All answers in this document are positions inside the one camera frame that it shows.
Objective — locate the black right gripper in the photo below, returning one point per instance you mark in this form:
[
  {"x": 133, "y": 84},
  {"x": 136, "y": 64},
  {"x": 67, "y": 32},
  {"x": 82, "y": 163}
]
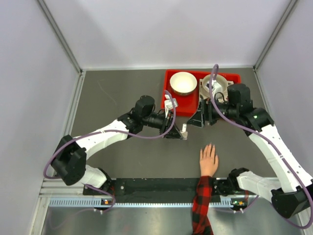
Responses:
[{"x": 204, "y": 113}]

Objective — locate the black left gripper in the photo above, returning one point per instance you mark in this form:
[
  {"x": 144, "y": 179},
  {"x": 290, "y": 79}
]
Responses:
[{"x": 167, "y": 123}]

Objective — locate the glitter nail polish bottle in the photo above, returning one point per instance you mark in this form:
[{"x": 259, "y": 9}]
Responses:
[{"x": 184, "y": 132}]

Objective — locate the red plaid sleeve forearm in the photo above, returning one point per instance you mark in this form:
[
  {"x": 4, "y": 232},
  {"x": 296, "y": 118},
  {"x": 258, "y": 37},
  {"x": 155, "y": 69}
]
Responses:
[{"x": 200, "y": 222}]

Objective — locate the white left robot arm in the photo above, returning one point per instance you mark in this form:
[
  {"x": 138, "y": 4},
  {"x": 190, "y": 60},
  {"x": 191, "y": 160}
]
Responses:
[{"x": 69, "y": 160}]

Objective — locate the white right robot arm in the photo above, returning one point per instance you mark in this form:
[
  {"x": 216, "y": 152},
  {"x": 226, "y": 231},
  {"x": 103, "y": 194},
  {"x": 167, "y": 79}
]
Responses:
[{"x": 293, "y": 191}]

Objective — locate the person's left hand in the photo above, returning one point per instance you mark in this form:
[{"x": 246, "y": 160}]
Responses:
[{"x": 209, "y": 160}]

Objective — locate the square floral saucer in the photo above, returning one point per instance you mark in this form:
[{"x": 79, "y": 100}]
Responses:
[{"x": 204, "y": 94}]

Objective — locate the grey ceramic cup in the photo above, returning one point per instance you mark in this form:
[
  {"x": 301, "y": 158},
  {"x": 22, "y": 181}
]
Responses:
[{"x": 220, "y": 79}]

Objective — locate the red plastic tray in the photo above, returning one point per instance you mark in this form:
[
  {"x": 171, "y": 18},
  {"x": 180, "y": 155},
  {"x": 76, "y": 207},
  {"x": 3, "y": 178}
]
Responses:
[{"x": 187, "y": 105}]

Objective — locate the floral white bowl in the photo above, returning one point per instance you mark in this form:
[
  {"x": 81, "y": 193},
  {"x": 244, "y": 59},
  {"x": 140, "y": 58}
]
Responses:
[{"x": 183, "y": 83}]

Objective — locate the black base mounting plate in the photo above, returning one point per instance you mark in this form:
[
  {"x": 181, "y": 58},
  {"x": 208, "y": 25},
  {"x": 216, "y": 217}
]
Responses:
[{"x": 163, "y": 190}]

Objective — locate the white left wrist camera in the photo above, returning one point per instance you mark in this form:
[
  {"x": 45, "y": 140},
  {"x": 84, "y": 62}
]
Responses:
[{"x": 168, "y": 104}]

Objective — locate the grey slotted cable duct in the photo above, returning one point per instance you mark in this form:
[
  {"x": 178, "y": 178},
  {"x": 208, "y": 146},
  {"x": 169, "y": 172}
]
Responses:
[{"x": 224, "y": 202}]

